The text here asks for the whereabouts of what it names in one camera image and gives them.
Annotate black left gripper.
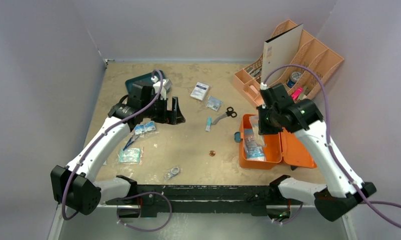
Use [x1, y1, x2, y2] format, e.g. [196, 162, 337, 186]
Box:
[141, 95, 184, 125]

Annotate alcohol wipes bag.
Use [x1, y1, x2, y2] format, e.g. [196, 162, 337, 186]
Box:
[133, 121, 157, 136]

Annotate white triangular bandage pack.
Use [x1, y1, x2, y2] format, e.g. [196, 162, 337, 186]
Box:
[190, 82, 210, 101]

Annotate small gauze pad packet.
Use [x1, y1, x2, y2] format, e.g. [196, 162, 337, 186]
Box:
[205, 96, 223, 112]

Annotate white gloves bag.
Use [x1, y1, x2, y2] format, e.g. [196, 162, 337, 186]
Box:
[243, 115, 267, 162]

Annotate small tape roll bag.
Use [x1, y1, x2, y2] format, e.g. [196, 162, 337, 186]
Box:
[164, 166, 181, 181]

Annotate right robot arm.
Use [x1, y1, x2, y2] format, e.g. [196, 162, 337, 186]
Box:
[257, 83, 377, 222]

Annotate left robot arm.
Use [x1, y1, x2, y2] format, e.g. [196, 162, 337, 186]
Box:
[50, 79, 186, 215]

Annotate orange medicine kit box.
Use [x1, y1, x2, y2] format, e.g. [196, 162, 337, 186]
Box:
[239, 114, 317, 170]

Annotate pink marker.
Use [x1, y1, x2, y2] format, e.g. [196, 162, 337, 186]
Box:
[291, 87, 304, 101]

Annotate teal sachet strip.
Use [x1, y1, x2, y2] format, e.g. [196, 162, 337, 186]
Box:
[205, 117, 213, 132]

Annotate teal plastic tray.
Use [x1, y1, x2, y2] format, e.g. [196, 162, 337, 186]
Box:
[124, 70, 172, 94]

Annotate blue plastic tweezers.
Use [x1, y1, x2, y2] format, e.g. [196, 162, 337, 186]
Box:
[122, 135, 138, 151]

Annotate white binder folder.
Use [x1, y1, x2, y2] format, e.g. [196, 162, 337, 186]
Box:
[260, 23, 304, 82]

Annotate teal box latch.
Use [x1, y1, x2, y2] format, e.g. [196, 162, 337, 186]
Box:
[233, 131, 243, 143]

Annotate adhesive bandages bag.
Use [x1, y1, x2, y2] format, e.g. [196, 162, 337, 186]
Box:
[118, 147, 143, 164]

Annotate peach desk organizer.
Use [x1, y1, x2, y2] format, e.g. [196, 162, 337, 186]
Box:
[232, 19, 344, 107]

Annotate black handled bandage scissors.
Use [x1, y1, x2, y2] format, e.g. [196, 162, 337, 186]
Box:
[211, 106, 238, 126]

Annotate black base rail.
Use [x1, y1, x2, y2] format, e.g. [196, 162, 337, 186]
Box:
[106, 184, 300, 218]

